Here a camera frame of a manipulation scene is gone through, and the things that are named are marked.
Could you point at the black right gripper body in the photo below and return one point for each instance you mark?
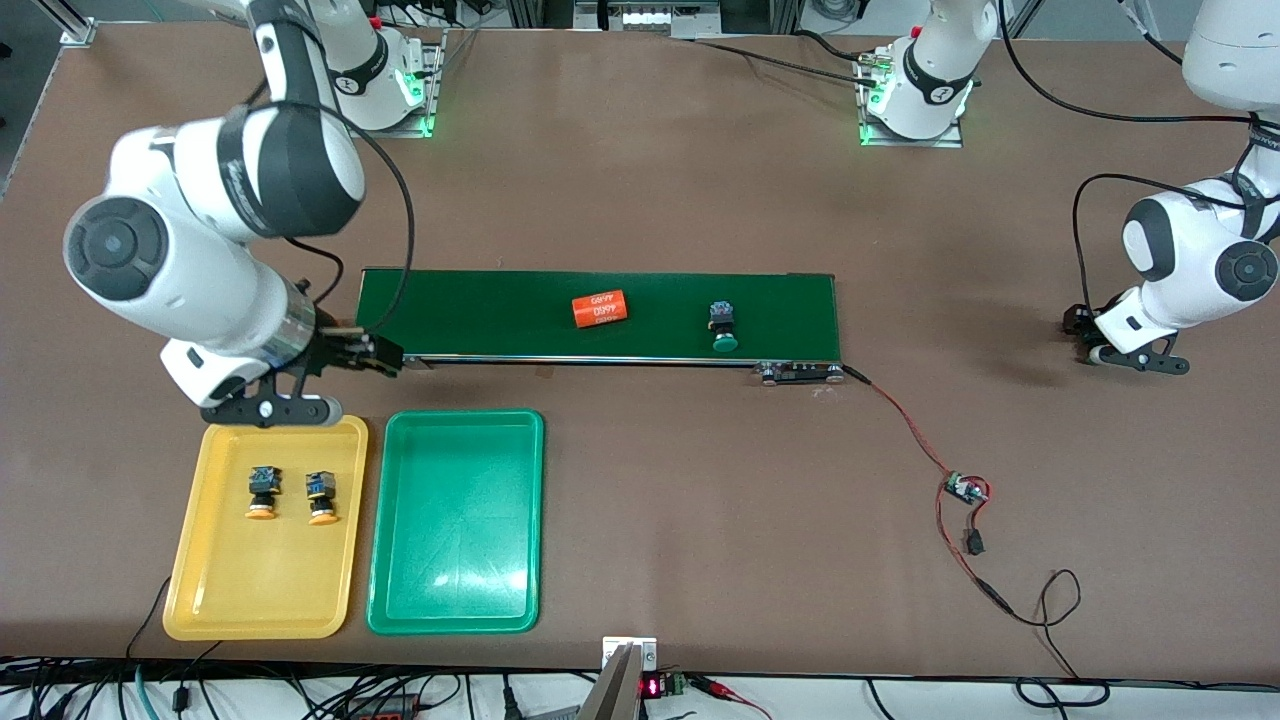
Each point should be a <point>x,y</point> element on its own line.
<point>334,349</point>

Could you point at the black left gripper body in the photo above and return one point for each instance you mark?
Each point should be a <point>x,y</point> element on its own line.
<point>1077,322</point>

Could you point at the scuffed yellow mushroom push button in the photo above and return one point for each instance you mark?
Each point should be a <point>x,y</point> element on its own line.
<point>262,495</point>

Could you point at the orange cylinder white print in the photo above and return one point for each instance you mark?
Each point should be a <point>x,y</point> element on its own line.
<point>600,310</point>

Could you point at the green mushroom push button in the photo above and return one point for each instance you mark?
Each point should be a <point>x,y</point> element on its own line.
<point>724,325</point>

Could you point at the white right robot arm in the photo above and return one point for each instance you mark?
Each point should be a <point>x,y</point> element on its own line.
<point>200,230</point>

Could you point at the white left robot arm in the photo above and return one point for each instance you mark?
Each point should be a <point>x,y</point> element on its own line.
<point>1190,250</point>

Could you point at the green conveyor belt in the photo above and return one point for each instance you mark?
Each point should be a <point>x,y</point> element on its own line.
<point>480,315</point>

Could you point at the green plastic tray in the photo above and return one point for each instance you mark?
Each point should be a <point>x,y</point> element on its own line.
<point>455,525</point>

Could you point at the small blue circuit board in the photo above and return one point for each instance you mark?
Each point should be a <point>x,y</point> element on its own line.
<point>965,490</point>

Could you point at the yellow plastic tray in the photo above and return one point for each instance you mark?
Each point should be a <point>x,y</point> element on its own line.
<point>230,580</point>

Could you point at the red digit display module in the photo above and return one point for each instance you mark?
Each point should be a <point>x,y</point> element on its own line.
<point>655,687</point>

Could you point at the grey device with white lights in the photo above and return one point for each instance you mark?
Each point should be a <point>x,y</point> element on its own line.
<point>650,18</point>

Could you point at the red black clip lead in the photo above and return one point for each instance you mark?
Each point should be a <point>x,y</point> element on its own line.
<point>730,692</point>

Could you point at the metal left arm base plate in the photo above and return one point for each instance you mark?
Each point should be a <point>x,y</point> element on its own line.
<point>950,142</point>

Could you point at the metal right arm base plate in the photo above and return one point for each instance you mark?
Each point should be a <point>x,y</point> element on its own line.
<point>435,80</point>

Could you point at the grey metal camera mount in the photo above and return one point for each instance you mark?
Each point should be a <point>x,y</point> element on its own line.
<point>615,690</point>

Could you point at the aluminium frame profile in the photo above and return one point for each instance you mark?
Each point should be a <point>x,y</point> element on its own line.
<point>75,25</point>

